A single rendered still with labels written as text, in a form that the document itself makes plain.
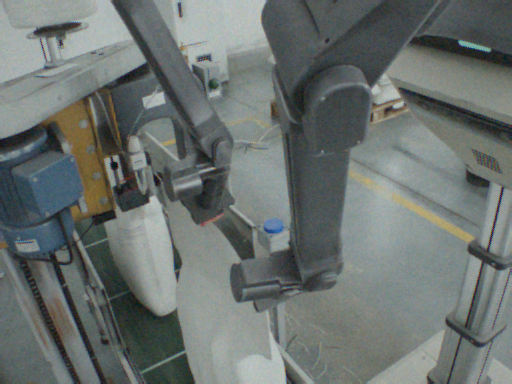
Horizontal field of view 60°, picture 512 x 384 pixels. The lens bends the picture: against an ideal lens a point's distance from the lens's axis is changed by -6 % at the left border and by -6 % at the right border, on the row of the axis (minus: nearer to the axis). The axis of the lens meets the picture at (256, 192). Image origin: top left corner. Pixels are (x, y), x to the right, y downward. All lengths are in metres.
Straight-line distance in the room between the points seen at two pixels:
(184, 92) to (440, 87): 0.44
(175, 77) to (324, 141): 0.52
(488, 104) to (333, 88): 0.54
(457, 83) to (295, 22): 0.57
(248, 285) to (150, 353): 1.11
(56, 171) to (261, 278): 0.44
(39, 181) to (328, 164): 0.59
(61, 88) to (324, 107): 0.74
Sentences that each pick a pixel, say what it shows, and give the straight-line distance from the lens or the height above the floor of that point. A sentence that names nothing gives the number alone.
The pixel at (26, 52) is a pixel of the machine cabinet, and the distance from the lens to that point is 3.86.
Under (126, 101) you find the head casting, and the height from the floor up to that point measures 1.30.
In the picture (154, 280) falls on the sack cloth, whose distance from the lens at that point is 1.75.
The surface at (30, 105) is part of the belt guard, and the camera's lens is 0.90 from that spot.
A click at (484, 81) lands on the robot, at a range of 0.83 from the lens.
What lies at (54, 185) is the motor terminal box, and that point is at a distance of 0.90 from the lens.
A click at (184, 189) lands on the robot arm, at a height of 1.22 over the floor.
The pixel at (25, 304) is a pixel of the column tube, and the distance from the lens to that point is 1.41.
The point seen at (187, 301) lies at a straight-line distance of 1.22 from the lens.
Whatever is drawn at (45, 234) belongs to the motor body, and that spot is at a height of 1.14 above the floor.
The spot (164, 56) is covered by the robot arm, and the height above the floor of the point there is 1.47.
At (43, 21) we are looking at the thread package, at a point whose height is 1.54.
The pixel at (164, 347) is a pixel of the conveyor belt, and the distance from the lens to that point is 1.73.
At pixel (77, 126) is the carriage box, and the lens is 1.14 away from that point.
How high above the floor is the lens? 1.65
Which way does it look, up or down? 31 degrees down
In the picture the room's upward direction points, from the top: 5 degrees counter-clockwise
